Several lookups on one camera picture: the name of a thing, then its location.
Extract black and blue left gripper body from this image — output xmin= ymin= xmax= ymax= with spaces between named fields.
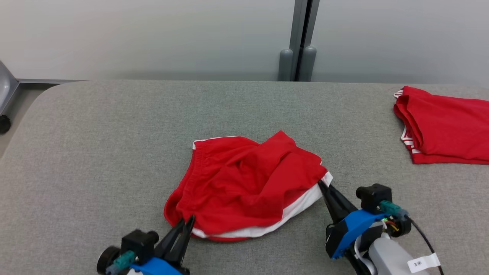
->
xmin=128 ymin=256 xmax=190 ymax=275

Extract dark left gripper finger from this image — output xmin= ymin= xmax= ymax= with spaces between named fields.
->
xmin=170 ymin=215 xmax=196 ymax=266
xmin=154 ymin=219 xmax=188 ymax=262

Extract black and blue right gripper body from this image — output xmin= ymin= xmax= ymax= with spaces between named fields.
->
xmin=325 ymin=209 xmax=412 ymax=260

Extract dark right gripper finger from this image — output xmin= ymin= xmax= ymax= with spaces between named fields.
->
xmin=318 ymin=181 xmax=358 ymax=224

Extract red shorts white stripes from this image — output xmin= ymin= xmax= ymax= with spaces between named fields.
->
xmin=164 ymin=130 xmax=333 ymax=242

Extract red basketball jersey white sleeves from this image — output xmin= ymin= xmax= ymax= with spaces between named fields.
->
xmin=393 ymin=86 xmax=489 ymax=165

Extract white paper label tag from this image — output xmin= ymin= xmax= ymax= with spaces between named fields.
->
xmin=408 ymin=253 xmax=441 ymax=273

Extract teal left cable connector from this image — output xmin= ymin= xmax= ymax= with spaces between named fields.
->
xmin=105 ymin=250 xmax=136 ymax=275

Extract teal cable connector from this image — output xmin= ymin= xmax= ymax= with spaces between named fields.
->
xmin=105 ymin=250 xmax=136 ymax=275
xmin=379 ymin=201 xmax=409 ymax=222

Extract teal right cable connector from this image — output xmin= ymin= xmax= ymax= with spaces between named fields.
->
xmin=379 ymin=201 xmax=409 ymax=222

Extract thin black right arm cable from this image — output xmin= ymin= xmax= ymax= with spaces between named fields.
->
xmin=407 ymin=218 xmax=444 ymax=275

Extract grey cylindrical post bumper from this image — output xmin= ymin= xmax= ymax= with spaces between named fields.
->
xmin=299 ymin=46 xmax=317 ymax=82
xmin=278 ymin=49 xmax=294 ymax=82

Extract grey metal partition post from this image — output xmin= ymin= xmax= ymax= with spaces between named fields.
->
xmin=289 ymin=0 xmax=320 ymax=82

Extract grey frame leg with caster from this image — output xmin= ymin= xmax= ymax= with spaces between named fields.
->
xmin=0 ymin=61 xmax=19 ymax=134

